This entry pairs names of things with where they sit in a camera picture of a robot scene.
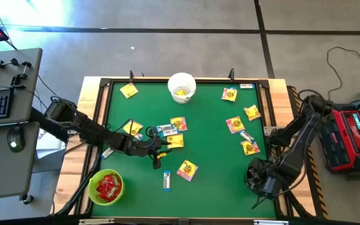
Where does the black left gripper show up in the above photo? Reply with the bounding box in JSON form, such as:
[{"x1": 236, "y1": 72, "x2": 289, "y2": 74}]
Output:
[{"x1": 124, "y1": 134, "x2": 172, "y2": 170}]

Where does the green table mat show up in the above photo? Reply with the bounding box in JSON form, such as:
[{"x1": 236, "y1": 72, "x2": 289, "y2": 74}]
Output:
[{"x1": 91, "y1": 81, "x2": 276, "y2": 219}]

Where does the lime green bucket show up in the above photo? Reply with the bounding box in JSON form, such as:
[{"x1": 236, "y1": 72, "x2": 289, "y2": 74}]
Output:
[{"x1": 87, "y1": 168, "x2": 126, "y2": 207}]

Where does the red portable power station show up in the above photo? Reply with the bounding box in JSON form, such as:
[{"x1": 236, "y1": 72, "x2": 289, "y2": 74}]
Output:
[{"x1": 319, "y1": 102, "x2": 360, "y2": 174}]

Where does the white pumpkin-face bucket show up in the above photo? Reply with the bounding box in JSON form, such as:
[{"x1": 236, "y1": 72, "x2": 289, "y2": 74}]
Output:
[{"x1": 167, "y1": 72, "x2": 198, "y2": 104}]

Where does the white cardboard box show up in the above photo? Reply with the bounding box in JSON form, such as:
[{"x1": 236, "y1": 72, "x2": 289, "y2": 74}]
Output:
[{"x1": 35, "y1": 126, "x2": 70, "y2": 157}]

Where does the black desk leg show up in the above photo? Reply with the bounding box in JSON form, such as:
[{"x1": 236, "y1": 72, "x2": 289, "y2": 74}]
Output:
[{"x1": 28, "y1": 106, "x2": 71, "y2": 143}]

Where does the black computer mouse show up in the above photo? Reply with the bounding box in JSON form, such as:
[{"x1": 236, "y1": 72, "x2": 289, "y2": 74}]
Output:
[{"x1": 6, "y1": 126, "x2": 26, "y2": 153}]

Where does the grey desk top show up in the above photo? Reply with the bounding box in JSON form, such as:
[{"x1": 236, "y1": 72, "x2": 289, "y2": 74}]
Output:
[
  {"x1": 0, "y1": 47, "x2": 43, "y2": 128},
  {"x1": 0, "y1": 121, "x2": 40, "y2": 202}
]

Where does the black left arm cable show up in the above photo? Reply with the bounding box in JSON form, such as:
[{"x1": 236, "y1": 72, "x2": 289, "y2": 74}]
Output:
[{"x1": 106, "y1": 117, "x2": 159, "y2": 148}]

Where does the silver metal bracket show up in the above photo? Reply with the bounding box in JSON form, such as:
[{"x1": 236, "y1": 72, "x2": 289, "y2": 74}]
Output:
[
  {"x1": 253, "y1": 219, "x2": 289, "y2": 225},
  {"x1": 78, "y1": 218, "x2": 115, "y2": 225}
]

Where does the black floor cable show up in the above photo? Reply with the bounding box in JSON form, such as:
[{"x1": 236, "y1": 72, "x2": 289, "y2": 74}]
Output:
[{"x1": 326, "y1": 46, "x2": 360, "y2": 104}]

